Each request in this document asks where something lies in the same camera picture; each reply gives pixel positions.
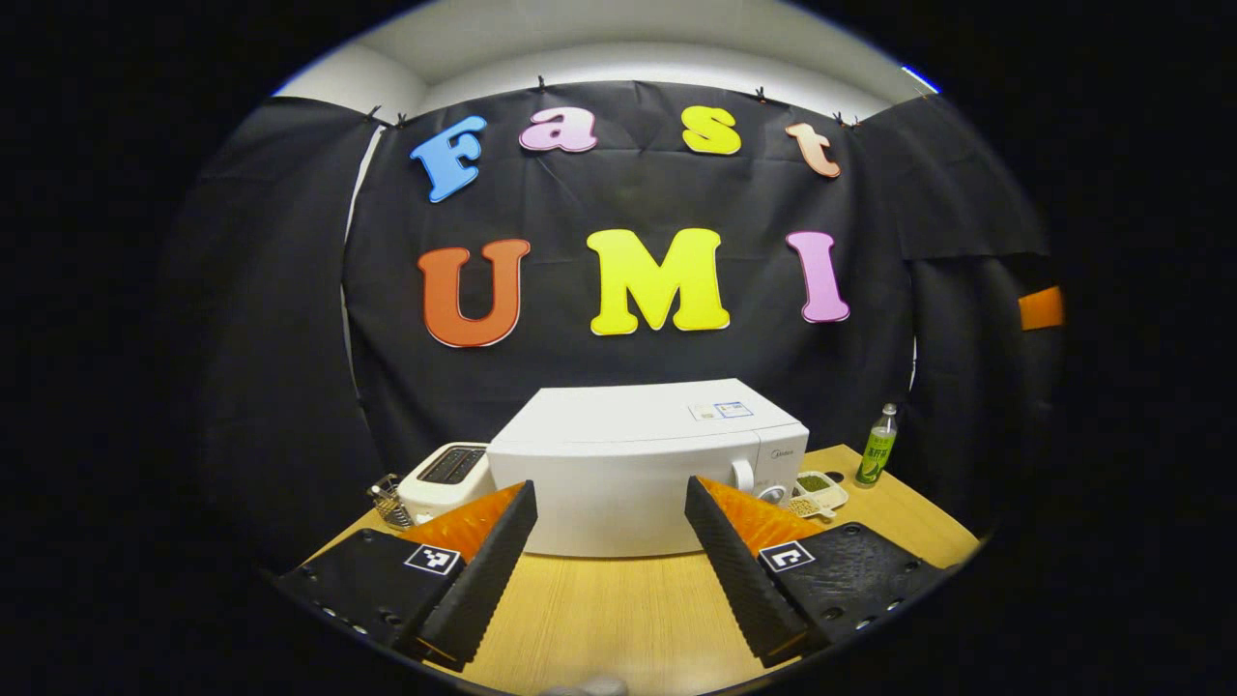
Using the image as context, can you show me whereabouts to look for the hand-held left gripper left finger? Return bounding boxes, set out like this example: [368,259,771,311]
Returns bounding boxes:
[273,480,539,673]

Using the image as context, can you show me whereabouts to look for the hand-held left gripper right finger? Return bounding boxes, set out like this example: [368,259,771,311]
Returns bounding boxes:
[684,475,953,668]

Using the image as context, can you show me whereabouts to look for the white microwave oven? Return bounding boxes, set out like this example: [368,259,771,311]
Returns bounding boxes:
[486,378,811,559]

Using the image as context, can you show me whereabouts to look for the white toaster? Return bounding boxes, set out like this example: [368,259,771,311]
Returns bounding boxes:
[396,442,494,526]

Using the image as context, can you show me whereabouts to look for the white divided dish of beans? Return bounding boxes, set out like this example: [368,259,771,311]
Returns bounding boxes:
[783,470,850,521]

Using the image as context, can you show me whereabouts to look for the green drink bottle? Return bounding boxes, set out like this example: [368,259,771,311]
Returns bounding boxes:
[854,403,899,488]

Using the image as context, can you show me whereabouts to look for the wire mesh basket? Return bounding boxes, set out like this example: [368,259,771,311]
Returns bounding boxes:
[367,473,415,531]

